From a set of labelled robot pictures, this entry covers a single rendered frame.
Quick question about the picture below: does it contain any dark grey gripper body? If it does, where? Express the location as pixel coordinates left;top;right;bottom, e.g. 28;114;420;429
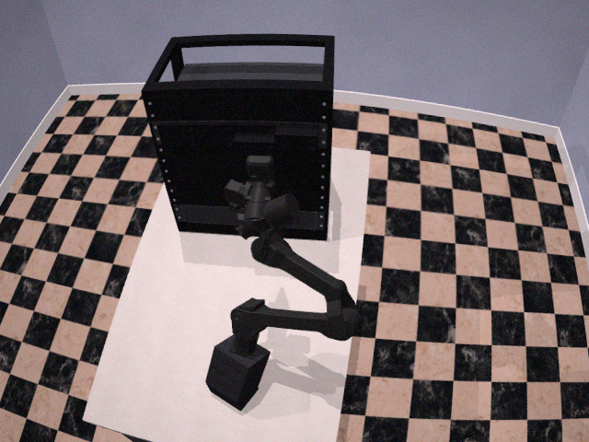
246;156;274;207

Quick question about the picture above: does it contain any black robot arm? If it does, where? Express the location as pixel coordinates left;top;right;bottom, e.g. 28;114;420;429
224;180;363;359

